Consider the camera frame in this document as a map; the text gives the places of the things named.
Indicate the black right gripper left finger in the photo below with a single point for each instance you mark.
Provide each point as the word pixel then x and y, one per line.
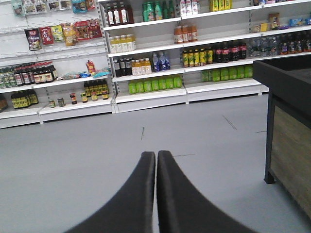
pixel 130 210

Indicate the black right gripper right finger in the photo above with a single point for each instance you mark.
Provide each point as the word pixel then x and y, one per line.
pixel 182 208

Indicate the white supermarket shelf unit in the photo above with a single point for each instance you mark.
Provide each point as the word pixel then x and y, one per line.
pixel 69 58

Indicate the black wooden produce stand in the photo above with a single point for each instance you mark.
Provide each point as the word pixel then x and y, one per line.
pixel 288 141

